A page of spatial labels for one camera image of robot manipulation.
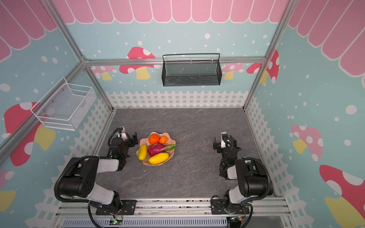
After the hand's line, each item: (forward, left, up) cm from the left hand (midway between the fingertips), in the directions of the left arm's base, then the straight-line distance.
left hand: (129, 135), depth 93 cm
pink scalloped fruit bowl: (-1, -27, -4) cm, 27 cm away
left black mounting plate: (-40, -8, -8) cm, 41 cm away
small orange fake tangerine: (-2, -23, -1) cm, 23 cm away
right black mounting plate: (-39, -55, -7) cm, 68 cm away
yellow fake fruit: (-11, -11, -1) cm, 16 cm away
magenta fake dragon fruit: (-9, -19, 0) cm, 22 cm away
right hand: (-1, -61, +3) cm, 61 cm away
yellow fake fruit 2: (-15, -21, -2) cm, 26 cm away
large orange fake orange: (-2, -17, -1) cm, 17 cm away
